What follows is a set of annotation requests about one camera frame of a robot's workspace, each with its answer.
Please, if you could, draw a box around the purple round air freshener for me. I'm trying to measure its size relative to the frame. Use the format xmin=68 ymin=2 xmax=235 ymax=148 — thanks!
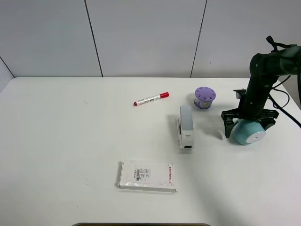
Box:
xmin=194 ymin=87 xmax=216 ymax=109

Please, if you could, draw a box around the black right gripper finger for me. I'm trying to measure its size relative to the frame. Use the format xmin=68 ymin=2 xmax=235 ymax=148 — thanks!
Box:
xmin=259 ymin=117 xmax=276 ymax=130

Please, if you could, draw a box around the white grey stapler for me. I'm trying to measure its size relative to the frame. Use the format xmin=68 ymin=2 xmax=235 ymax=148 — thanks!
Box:
xmin=176 ymin=105 xmax=194 ymax=149

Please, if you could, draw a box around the black cable bundle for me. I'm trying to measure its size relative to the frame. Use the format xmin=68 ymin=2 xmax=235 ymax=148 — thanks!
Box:
xmin=266 ymin=35 xmax=301 ymax=128

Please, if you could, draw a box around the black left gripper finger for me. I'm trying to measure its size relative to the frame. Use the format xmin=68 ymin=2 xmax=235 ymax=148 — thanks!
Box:
xmin=223 ymin=118 xmax=235 ymax=138

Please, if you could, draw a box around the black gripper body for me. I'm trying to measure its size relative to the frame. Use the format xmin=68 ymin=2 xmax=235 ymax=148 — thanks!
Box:
xmin=221 ymin=91 xmax=279 ymax=121

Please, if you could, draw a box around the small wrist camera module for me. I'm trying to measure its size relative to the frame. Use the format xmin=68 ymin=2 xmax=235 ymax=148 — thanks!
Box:
xmin=234 ymin=89 xmax=246 ymax=99

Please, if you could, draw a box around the red capped whiteboard marker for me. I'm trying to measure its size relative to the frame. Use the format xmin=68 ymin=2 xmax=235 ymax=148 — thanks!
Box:
xmin=133 ymin=92 xmax=169 ymax=106

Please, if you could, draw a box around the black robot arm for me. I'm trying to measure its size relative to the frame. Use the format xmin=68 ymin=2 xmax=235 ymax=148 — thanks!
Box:
xmin=221 ymin=45 xmax=301 ymax=138

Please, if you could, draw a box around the white flat cardboard box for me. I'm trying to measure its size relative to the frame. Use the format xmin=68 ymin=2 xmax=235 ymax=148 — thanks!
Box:
xmin=118 ymin=160 xmax=177 ymax=193

